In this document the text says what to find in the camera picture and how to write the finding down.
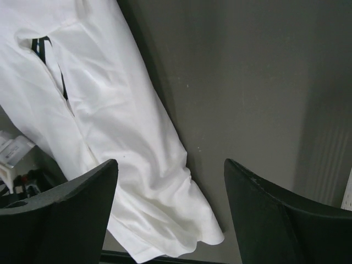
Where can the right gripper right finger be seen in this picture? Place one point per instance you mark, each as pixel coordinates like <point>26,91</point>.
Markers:
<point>275,225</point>

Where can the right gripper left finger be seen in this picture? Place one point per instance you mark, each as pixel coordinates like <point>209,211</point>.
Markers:
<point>66,224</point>

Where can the white flower print t-shirt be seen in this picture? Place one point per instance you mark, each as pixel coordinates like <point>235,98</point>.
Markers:
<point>74,82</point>

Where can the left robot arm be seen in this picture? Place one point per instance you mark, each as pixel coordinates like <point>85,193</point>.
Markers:
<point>26,170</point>

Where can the white plastic basket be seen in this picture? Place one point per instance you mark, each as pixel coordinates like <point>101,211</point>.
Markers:
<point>347,198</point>

